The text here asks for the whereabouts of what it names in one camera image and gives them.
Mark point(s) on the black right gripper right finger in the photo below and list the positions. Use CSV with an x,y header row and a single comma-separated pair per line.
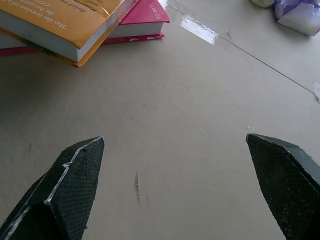
x,y
287,185

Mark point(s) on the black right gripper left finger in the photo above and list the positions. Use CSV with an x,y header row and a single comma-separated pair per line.
x,y
65,190

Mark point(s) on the orange paperback book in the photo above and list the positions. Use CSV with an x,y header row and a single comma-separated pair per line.
x,y
57,25

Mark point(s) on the magenta hardcover book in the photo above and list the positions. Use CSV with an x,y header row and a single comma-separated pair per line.
x,y
140,25

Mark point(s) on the white and purple plastic packet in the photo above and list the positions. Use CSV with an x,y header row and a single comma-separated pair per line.
x,y
297,15

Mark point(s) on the clear tape strip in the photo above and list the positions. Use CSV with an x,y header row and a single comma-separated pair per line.
x,y
198,29

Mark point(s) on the white round object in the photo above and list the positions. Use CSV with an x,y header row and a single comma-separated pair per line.
x,y
262,2

